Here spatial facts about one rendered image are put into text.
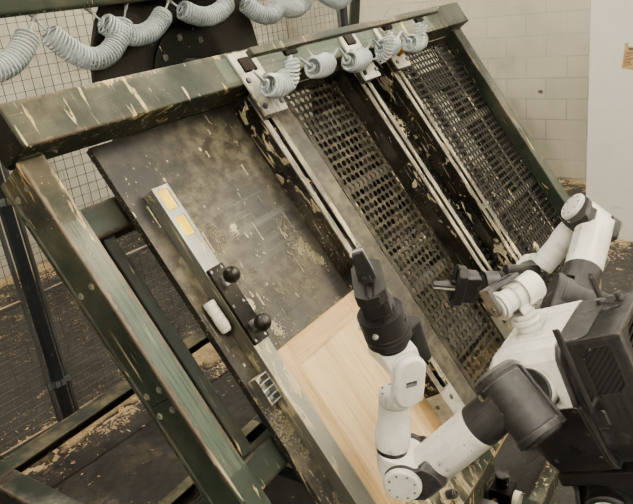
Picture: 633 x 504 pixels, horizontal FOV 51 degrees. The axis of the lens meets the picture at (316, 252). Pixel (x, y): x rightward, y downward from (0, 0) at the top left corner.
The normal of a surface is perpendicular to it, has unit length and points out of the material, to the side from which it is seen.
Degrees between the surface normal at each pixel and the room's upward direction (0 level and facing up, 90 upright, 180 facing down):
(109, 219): 58
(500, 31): 90
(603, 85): 90
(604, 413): 90
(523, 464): 0
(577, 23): 90
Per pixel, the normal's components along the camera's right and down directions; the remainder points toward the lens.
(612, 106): -0.62, 0.36
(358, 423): 0.63, -0.40
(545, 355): -0.69, -0.43
